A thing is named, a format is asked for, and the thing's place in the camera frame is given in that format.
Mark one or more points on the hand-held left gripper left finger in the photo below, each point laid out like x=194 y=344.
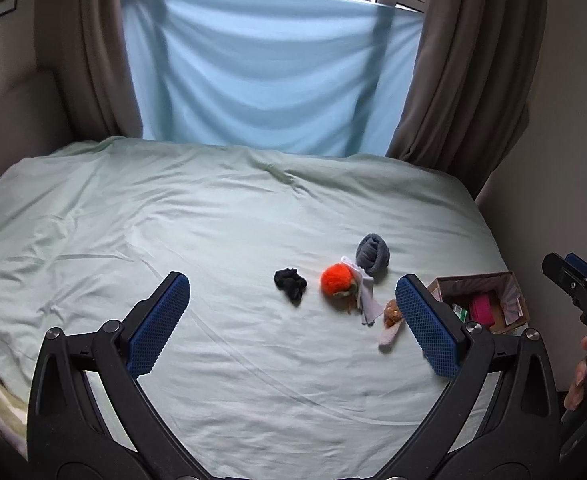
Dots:
x=158 y=325

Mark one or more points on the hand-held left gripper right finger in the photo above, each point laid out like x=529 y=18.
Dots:
x=426 y=325

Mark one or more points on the brown plush toy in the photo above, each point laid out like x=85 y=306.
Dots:
x=392 y=312

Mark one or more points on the pink sock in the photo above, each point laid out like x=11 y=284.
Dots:
x=389 y=337

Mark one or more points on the cardboard box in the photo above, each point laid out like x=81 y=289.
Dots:
x=516 y=305

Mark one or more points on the white cloth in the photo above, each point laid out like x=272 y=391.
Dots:
x=368 y=300

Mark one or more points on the grey sock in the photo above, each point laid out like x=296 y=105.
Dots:
x=372 y=254

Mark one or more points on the orange plush toy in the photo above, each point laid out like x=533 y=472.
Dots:
x=337 y=280

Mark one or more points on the black sock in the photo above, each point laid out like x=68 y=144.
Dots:
x=291 y=282

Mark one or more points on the person's right hand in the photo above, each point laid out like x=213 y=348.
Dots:
x=579 y=380

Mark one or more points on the green packet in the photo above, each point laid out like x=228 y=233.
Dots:
x=459 y=312

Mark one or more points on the pink packet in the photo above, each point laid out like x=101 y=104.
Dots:
x=481 y=309

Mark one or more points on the brown curtain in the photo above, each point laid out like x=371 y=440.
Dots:
x=93 y=50
x=463 y=85

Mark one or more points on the beige headboard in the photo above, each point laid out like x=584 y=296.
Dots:
x=18 y=110

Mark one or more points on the light blue hanging cloth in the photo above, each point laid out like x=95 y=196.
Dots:
x=253 y=70

